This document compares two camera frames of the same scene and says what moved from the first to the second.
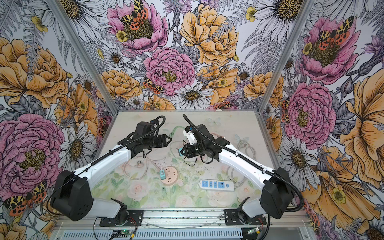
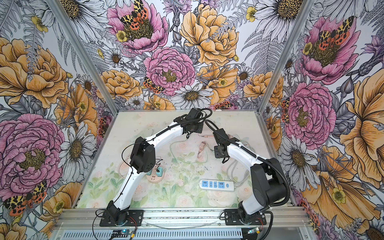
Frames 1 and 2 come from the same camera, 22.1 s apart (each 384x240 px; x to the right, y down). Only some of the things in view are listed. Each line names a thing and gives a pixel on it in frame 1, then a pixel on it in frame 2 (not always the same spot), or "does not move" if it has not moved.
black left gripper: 162,141 -> 199,130
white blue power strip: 217,185 does not move
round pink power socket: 172,176 -> 153,178
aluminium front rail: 204,219 does not move
